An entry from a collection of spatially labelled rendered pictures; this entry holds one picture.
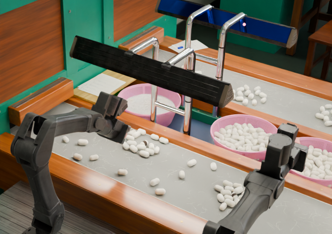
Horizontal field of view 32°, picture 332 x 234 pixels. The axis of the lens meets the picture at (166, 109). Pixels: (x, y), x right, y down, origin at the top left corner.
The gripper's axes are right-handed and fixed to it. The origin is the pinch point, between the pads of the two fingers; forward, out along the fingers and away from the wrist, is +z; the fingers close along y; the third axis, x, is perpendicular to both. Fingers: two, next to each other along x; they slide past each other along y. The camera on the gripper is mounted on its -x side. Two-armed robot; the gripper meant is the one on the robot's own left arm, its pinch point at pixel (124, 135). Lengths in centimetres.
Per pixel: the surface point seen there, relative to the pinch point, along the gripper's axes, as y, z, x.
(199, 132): -7.5, 43.9, -13.0
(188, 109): -10.1, 19.4, -18.0
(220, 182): -33.0, 15.2, 2.7
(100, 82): 39, 33, -18
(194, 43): 28, 82, -57
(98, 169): 5.3, 1.3, 14.3
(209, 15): 4, 35, -59
